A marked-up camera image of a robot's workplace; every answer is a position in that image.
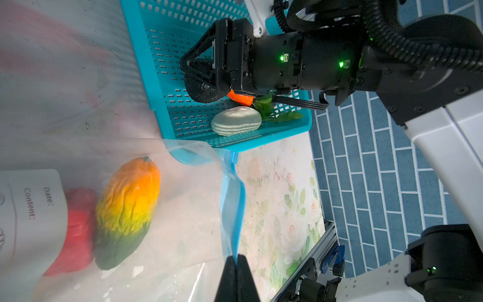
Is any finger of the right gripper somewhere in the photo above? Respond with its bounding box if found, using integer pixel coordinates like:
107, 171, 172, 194
180, 26, 216, 72
184, 72, 217, 94

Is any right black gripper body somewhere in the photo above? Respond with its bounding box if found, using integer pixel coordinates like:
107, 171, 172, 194
211, 19, 362, 94

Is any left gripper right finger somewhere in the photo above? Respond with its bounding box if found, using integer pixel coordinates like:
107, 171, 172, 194
236, 254, 260, 302

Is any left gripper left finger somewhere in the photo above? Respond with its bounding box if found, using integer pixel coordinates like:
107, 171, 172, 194
214, 256, 238, 302

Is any black toy avocado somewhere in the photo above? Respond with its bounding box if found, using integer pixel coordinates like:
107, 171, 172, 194
184, 59, 226, 104

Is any teal plastic basket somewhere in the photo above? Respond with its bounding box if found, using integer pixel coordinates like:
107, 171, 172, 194
121, 1, 312, 152

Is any red toy pepper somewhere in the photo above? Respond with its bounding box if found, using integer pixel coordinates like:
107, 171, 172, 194
44, 188, 98, 277

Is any clear zip top bag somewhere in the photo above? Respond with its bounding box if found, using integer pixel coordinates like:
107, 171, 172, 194
1, 136, 245, 301

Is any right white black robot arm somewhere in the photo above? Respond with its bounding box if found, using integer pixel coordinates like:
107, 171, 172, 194
180, 1, 482, 301

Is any orange toy carrot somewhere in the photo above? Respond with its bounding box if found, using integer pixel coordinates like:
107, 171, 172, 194
227, 90, 255, 106

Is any green toy leaf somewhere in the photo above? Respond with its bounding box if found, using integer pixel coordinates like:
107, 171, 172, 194
251, 93, 303, 123

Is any white toy garlic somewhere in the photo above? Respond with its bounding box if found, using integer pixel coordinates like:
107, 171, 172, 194
211, 106, 262, 136

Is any blue black tool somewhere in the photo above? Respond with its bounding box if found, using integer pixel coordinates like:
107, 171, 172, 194
321, 244, 345, 277

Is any aluminium mounting rail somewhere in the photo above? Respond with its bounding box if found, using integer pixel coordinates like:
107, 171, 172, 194
272, 221, 338, 301

